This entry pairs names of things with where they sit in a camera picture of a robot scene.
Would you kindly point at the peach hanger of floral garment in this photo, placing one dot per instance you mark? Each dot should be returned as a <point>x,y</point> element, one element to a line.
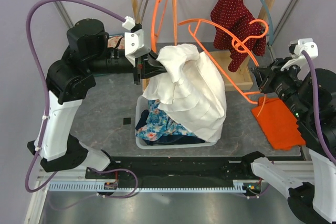
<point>174,12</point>

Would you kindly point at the white plastic basket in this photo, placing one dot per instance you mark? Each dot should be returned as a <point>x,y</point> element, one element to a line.
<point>141,105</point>

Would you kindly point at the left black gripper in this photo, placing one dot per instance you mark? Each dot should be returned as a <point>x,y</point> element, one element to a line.
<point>149,65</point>

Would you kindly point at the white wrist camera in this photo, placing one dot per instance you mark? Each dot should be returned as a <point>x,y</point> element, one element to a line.
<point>136,42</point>
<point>296,48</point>

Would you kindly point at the teal tub with clothes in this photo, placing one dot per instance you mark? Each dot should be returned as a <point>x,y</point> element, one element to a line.
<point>115,41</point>

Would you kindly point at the light blue cable duct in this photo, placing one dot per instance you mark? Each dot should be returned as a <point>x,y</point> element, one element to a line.
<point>109,186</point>

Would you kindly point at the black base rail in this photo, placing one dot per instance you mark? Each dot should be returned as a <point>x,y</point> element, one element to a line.
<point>185,172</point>

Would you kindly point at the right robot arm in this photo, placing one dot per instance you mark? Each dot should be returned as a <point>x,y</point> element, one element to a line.
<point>309,202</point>

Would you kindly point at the white garment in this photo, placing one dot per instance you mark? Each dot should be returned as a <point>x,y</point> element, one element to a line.
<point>191,91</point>

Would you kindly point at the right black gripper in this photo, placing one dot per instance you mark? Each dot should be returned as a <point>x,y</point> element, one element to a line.
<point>265,75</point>

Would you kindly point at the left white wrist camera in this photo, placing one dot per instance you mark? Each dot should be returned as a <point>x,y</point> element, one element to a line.
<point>136,42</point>

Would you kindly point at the blue denim skirt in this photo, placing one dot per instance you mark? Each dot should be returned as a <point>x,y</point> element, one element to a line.
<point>183,140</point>

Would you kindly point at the blue floral garment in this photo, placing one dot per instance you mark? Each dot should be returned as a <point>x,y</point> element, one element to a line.
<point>156,125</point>

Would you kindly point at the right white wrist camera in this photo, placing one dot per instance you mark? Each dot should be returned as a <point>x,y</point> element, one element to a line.
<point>296,48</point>

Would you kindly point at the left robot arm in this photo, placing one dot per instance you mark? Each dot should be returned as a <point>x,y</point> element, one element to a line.
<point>68,81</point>

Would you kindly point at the wooden clothes rack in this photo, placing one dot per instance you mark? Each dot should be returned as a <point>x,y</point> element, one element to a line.
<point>241,79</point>

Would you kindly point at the red dotted garment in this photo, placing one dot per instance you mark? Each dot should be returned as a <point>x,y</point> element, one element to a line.
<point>235,17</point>

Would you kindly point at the orange hanger of white garment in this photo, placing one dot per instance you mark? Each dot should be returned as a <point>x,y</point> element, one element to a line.
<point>240,46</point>

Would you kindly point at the small black floor marker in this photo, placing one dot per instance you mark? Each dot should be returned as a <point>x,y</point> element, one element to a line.
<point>126,121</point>

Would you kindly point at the orange folded cloth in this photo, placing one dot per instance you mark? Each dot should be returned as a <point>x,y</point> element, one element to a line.
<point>278,124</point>

